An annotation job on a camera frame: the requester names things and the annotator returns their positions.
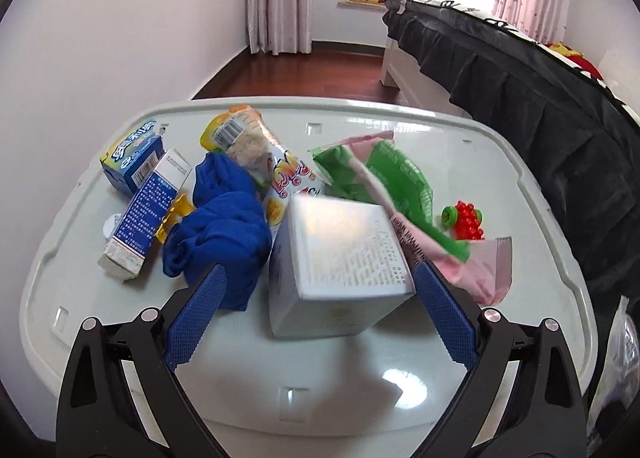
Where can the grey plastic storage box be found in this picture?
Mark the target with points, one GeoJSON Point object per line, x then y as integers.
{"type": "Point", "coordinates": [325, 373]}

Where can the blue and white carton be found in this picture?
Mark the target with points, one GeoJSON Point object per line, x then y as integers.
{"type": "Point", "coordinates": [145, 208]}

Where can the white bottle cap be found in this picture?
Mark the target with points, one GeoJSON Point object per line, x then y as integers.
{"type": "Point", "coordinates": [110, 227]}

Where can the yellow plastic toy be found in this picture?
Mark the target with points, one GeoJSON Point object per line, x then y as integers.
{"type": "Point", "coordinates": [172, 227]}

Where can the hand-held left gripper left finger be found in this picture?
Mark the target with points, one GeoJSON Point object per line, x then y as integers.
{"type": "Point", "coordinates": [197, 318]}

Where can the white cardboard box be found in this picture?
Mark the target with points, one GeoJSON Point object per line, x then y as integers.
{"type": "Point", "coordinates": [340, 258]}

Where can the green and pink packet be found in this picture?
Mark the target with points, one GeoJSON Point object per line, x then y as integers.
{"type": "Point", "coordinates": [400, 178]}

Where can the red plush toy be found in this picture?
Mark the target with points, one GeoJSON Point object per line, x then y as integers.
{"type": "Point", "coordinates": [585, 66]}

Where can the red bead toy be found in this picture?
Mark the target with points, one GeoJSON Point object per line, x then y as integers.
{"type": "Point", "coordinates": [465, 220]}

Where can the clear plastic bag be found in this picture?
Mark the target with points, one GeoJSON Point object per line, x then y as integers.
{"type": "Point", "coordinates": [620, 348]}

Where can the blue cloth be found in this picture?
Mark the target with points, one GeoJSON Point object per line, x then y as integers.
{"type": "Point", "coordinates": [225, 233]}

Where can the blue cookie box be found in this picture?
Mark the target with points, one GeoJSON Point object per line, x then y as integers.
{"type": "Point", "coordinates": [131, 158]}

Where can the yellow snack bag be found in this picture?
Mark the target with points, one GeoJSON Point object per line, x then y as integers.
{"type": "Point", "coordinates": [245, 138]}

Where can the bed with black skirt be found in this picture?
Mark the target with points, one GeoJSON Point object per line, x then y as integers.
{"type": "Point", "coordinates": [525, 88]}

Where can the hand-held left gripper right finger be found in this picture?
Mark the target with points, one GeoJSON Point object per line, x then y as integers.
{"type": "Point", "coordinates": [445, 318]}

